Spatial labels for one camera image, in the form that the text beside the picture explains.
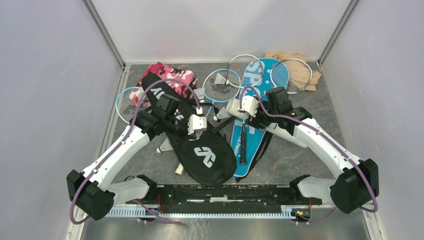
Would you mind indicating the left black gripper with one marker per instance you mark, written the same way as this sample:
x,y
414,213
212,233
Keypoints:
x,y
185,132

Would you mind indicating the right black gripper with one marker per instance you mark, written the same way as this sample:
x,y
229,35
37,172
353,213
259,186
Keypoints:
x,y
257,120

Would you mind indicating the white feather shuttlecock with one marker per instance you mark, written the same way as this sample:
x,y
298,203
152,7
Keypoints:
x,y
165,146
222,114
220,80
200,93

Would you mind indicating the black Crossway racket bag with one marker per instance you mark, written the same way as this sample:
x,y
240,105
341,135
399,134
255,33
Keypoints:
x,y
208,159

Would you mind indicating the white shuttlecock tube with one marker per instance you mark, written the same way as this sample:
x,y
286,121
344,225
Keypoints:
x,y
235,107

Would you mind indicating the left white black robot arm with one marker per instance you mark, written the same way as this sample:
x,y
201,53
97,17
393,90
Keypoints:
x,y
91,191

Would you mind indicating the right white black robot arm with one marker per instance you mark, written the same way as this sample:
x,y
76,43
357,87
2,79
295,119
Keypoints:
x,y
356,181

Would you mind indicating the blue Sport racket bag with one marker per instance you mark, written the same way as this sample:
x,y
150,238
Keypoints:
x,y
257,140

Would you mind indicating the pink camouflage racket bag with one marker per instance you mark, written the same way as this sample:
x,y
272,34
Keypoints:
x,y
177,83

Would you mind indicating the beige folded cloth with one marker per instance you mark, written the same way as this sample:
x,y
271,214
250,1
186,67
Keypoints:
x,y
292,72

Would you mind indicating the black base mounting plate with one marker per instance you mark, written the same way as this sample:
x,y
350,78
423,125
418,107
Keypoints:
x,y
226,199

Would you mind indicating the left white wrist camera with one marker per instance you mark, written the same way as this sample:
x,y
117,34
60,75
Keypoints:
x,y
196,125

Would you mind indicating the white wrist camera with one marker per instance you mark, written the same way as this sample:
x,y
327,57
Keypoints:
x,y
248,104
196,125

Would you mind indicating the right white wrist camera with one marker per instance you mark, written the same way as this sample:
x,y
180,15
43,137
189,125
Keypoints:
x,y
248,104

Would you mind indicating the white slotted cable duct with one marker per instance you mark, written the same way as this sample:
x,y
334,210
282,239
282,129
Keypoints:
x,y
137,211

